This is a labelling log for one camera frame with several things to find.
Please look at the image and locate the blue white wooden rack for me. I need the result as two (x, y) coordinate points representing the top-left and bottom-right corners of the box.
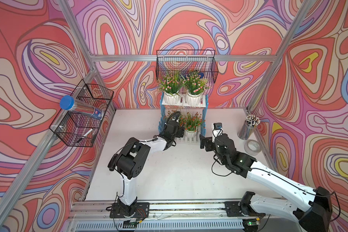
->
(158, 92), (208, 144)

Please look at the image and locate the clear tape roll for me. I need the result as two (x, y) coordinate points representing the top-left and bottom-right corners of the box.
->
(244, 139), (262, 156)

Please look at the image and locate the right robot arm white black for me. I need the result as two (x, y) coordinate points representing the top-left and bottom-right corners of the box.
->
(200, 133), (334, 232)

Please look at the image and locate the black wire basket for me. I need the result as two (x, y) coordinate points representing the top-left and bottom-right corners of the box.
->
(49, 80), (114, 147)
(156, 48), (218, 84)

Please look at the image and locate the clear cup of pencils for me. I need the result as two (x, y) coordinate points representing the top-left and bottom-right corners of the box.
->
(237, 114), (261, 140)

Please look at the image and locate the black wire basket left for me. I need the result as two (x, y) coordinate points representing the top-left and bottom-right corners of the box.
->
(49, 80), (114, 147)

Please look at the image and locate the white marker pen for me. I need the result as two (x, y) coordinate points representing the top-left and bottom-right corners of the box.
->
(76, 129), (93, 143)

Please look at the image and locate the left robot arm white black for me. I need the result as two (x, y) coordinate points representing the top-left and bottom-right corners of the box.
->
(107, 119), (181, 220)

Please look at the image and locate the red flower potted plant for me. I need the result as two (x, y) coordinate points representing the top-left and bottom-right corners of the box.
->
(183, 112), (204, 140)
(164, 110), (184, 126)

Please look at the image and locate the black wire basket back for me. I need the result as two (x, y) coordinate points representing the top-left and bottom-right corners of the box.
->
(156, 48), (218, 84)

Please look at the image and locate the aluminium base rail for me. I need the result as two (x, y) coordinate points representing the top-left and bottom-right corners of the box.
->
(60, 198), (311, 232)

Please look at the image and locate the pink flower potted plant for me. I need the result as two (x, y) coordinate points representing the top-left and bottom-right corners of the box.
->
(184, 70), (210, 106)
(158, 71), (185, 105)

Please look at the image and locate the blue capped pencil tube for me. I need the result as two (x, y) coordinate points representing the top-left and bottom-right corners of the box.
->
(60, 95), (104, 120)

